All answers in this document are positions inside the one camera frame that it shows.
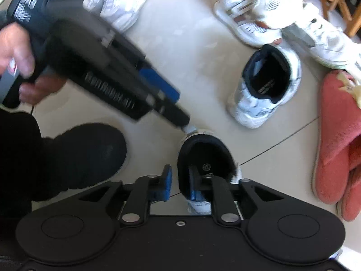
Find person's black shoe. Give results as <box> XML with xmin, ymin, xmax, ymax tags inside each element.
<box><xmin>37</xmin><ymin>123</ymin><xmax>128</xmax><ymax>201</ymax></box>

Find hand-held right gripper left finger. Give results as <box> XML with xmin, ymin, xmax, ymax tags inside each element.
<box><xmin>76</xmin><ymin>164</ymin><xmax>173</xmax><ymax>228</ymax></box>

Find person's left forearm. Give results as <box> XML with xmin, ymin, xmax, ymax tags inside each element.
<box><xmin>0</xmin><ymin>8</ymin><xmax>20</xmax><ymax>34</ymax></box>

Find pink plush slipper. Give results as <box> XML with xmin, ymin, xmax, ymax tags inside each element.
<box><xmin>312</xmin><ymin>70</ymin><xmax>361</xmax><ymax>205</ymax></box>
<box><xmin>337</xmin><ymin>144</ymin><xmax>361</xmax><ymax>222</ymax></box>

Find white sneaker with green lining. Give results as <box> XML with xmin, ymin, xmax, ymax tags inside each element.
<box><xmin>282</xmin><ymin>2</ymin><xmax>357</xmax><ymax>70</ymax></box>

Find white sneaker with navy collar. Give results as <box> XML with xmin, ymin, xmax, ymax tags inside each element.
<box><xmin>227</xmin><ymin>44</ymin><xmax>302</xmax><ymax>129</ymax></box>
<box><xmin>177</xmin><ymin>130</ymin><xmax>243</xmax><ymax>215</ymax></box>

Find person's left hand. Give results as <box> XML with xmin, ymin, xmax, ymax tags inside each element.
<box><xmin>0</xmin><ymin>22</ymin><xmax>67</xmax><ymax>105</ymax></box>

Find person's black trouser leg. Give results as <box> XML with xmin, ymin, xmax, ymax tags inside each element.
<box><xmin>0</xmin><ymin>110</ymin><xmax>44</xmax><ymax>226</ymax></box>

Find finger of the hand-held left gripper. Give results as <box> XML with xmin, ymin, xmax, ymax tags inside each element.
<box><xmin>139</xmin><ymin>67</ymin><xmax>181</xmax><ymax>105</ymax></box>
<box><xmin>149</xmin><ymin>101</ymin><xmax>191</xmax><ymax>132</ymax></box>

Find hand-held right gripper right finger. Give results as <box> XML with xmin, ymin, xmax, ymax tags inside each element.
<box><xmin>187</xmin><ymin>164</ymin><xmax>282</xmax><ymax>228</ymax></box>

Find white mesh sneaker red trim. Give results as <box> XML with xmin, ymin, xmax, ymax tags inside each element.
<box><xmin>251</xmin><ymin>0</ymin><xmax>309</xmax><ymax>30</ymax></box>
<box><xmin>214</xmin><ymin>0</ymin><xmax>282</xmax><ymax>48</ymax></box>

